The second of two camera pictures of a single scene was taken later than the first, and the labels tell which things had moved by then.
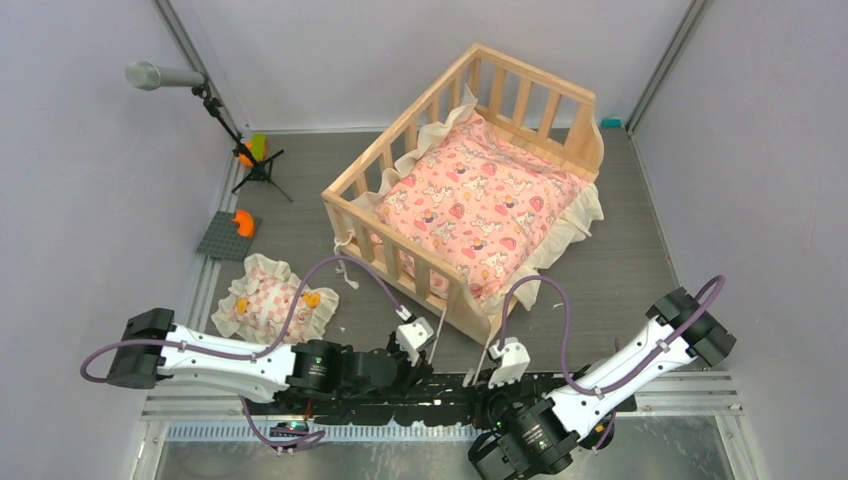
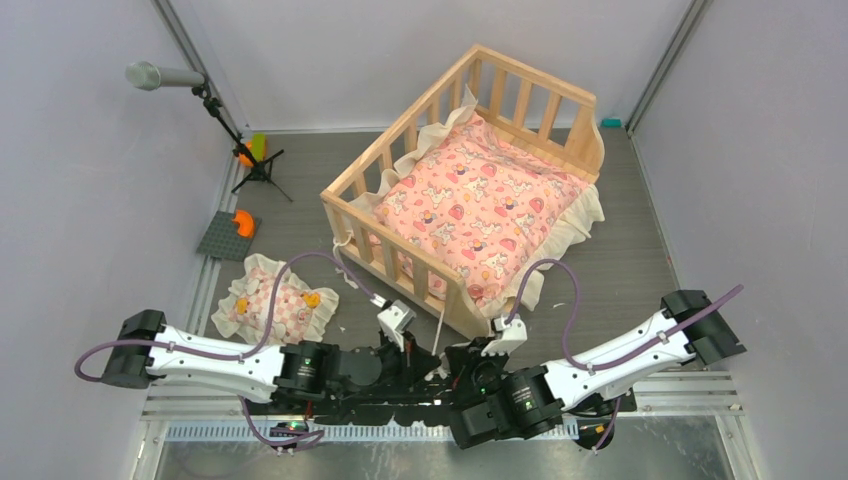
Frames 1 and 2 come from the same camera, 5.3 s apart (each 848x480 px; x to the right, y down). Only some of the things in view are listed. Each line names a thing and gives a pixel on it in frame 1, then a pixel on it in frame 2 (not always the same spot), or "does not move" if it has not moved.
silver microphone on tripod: x=148 y=76 does not move
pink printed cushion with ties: x=483 y=202 does not move
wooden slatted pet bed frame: x=553 y=113 does not move
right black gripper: x=480 y=398 -> x=464 y=360
